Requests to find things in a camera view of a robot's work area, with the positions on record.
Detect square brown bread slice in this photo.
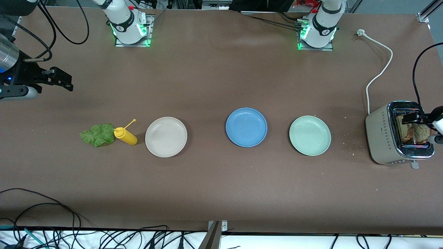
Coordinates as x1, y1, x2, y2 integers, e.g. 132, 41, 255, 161
401, 123, 416, 143

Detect green lettuce leaf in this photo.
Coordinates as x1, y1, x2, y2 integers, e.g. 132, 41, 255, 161
80, 123, 115, 148

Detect green round plate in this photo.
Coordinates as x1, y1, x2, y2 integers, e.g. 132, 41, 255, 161
289, 115, 332, 156

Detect beige round plate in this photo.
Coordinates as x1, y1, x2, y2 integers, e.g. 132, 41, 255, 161
145, 117, 188, 158

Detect blue round plate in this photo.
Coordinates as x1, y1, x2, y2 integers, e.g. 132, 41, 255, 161
226, 108, 268, 148

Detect rounded brown bread slice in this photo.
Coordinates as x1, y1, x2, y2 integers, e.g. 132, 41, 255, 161
414, 124, 431, 144

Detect beige chrome toaster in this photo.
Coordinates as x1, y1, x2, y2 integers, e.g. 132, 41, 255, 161
365, 100, 435, 170

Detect yellow mustard squeeze bottle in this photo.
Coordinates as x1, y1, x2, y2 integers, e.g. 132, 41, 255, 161
114, 119, 138, 146

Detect red package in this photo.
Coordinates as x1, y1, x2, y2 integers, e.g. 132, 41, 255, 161
292, 0, 320, 8

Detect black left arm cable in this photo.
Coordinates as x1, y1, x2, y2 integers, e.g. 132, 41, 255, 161
412, 42, 443, 114

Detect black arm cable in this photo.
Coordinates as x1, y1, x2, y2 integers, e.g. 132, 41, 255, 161
0, 0, 90, 62
412, 42, 443, 114

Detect aluminium frame profile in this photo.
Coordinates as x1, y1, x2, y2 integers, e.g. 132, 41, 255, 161
10, 14, 21, 39
417, 0, 443, 23

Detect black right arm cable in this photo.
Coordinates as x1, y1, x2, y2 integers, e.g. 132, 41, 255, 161
0, 0, 90, 62

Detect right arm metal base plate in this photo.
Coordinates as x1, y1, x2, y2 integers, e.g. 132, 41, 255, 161
114, 15, 154, 47

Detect white toaster power cable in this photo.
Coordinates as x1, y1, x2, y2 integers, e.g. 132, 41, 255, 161
356, 29, 394, 114

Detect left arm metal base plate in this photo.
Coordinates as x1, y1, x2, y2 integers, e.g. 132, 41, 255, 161
297, 17, 334, 52

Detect black looping table cable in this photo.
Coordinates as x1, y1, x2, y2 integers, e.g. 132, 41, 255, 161
0, 188, 82, 230

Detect teal cable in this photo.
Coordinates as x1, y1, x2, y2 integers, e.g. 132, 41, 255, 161
0, 225, 47, 249

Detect black base supply cable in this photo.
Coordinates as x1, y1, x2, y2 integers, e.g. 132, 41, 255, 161
242, 10, 305, 30

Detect tangled black cables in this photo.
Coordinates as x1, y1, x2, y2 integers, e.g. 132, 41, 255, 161
52, 225, 194, 249

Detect metal table edge bracket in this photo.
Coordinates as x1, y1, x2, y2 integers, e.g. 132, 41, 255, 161
201, 220, 228, 249

